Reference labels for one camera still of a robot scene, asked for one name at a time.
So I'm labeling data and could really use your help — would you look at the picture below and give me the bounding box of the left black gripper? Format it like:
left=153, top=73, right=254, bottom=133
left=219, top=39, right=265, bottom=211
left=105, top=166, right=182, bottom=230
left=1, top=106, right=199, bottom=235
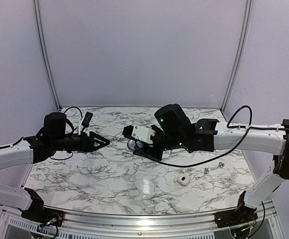
left=52, top=131, right=110, bottom=153

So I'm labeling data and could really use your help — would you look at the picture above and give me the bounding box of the purple earbud charging case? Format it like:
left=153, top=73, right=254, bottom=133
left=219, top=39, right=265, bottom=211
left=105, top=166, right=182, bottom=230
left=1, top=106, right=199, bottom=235
left=127, top=139, right=144, bottom=152

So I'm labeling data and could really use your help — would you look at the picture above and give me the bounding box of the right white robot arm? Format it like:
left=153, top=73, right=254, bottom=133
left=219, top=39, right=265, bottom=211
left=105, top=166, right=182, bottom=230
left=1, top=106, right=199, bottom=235
left=124, top=104, right=289, bottom=223

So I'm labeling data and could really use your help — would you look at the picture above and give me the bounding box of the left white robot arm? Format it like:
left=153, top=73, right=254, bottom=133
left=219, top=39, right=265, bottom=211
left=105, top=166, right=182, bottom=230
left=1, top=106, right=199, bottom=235
left=0, top=112, right=110, bottom=222

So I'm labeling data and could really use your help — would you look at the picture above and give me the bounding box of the white earbud case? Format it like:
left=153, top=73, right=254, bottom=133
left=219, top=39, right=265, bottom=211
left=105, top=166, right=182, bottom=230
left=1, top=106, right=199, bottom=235
left=173, top=175, right=190, bottom=186

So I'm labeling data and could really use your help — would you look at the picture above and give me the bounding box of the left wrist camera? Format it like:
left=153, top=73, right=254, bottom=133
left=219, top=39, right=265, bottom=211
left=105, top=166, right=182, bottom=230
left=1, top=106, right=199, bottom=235
left=81, top=112, right=93, bottom=128

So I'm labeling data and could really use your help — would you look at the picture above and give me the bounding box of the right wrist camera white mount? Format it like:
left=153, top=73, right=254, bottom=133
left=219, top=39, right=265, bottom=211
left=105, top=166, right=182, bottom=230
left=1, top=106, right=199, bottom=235
left=122, top=125, right=156, bottom=144

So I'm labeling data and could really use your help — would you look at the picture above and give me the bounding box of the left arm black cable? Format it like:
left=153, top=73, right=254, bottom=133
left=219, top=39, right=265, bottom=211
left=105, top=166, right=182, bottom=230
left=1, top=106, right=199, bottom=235
left=50, top=106, right=83, bottom=160

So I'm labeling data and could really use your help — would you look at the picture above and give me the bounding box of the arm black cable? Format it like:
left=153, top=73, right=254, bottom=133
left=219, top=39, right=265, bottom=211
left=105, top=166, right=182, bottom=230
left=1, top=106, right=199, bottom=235
left=50, top=106, right=83, bottom=160
left=134, top=105, right=289, bottom=168

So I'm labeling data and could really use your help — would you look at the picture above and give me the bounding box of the front aluminium rail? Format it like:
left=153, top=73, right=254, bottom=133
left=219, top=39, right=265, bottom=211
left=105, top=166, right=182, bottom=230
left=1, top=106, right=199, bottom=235
left=0, top=206, right=277, bottom=239

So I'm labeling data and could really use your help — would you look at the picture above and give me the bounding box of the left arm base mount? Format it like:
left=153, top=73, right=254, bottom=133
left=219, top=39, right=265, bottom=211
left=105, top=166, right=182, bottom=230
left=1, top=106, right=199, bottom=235
left=19, top=207, right=65, bottom=227

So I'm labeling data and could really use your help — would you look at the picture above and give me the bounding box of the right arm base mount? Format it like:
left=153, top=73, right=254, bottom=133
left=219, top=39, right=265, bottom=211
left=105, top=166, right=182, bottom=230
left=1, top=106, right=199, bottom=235
left=214, top=208, right=258, bottom=228

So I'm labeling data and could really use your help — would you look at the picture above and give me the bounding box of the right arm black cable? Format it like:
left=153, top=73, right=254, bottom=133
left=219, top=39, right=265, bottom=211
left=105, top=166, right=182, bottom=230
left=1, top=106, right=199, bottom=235
left=134, top=105, right=289, bottom=168

